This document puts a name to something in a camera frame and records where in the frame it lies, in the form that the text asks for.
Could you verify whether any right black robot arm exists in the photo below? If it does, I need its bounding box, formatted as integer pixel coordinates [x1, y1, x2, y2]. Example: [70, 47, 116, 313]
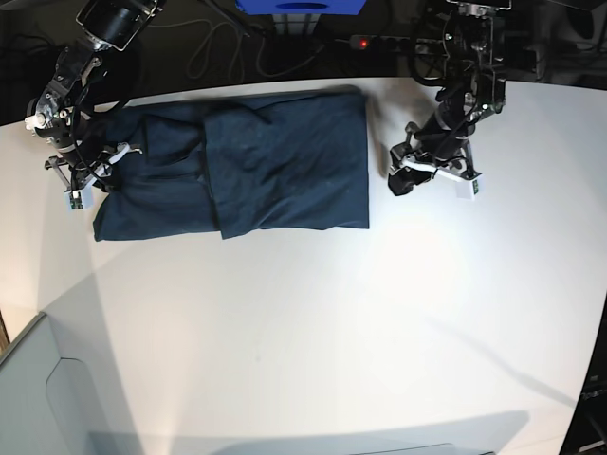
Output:
[25, 1, 165, 191]

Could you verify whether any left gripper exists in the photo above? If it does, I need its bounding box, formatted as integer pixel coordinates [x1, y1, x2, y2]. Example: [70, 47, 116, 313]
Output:
[388, 121, 478, 196]

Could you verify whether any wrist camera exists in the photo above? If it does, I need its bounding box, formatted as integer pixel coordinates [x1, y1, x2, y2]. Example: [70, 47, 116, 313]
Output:
[455, 173, 484, 201]
[64, 187, 94, 210]

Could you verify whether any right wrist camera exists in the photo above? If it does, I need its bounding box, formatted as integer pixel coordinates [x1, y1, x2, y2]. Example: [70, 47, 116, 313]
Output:
[64, 187, 94, 210]

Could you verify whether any blue box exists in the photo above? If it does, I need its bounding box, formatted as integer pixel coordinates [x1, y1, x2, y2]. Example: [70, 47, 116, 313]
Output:
[235, 0, 366, 15]

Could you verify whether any dark blue T-shirt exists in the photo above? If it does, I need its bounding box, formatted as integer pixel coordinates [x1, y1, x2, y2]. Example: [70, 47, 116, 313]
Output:
[93, 88, 370, 241]

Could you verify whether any black power strip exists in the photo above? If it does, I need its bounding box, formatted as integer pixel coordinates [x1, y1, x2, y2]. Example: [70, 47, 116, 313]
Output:
[346, 34, 444, 55]

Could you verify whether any white cable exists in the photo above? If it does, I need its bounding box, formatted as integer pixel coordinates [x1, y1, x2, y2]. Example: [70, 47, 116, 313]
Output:
[185, 18, 328, 81]

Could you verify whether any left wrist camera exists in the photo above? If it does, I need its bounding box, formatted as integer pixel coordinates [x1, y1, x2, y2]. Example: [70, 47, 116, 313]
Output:
[455, 173, 484, 201]

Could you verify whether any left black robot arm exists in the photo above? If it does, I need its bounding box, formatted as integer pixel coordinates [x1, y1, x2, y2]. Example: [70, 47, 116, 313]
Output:
[387, 1, 511, 200]

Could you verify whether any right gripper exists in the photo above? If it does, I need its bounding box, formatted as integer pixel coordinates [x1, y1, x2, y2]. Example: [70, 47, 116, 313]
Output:
[44, 141, 142, 193]

